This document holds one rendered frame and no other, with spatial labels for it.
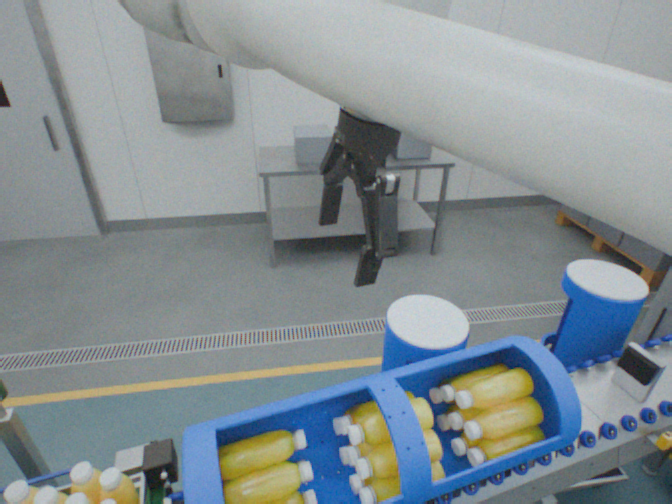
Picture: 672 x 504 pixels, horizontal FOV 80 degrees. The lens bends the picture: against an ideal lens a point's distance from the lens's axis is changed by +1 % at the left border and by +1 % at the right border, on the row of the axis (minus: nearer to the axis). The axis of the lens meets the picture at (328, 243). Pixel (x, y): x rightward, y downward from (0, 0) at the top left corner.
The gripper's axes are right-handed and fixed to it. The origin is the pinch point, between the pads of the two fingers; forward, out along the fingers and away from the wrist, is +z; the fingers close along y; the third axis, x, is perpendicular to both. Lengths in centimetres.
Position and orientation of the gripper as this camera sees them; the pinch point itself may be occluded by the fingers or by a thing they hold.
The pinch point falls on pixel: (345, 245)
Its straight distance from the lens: 58.0
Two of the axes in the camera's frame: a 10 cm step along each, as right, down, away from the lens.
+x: 9.2, -1.5, 3.6
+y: 3.7, 6.3, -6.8
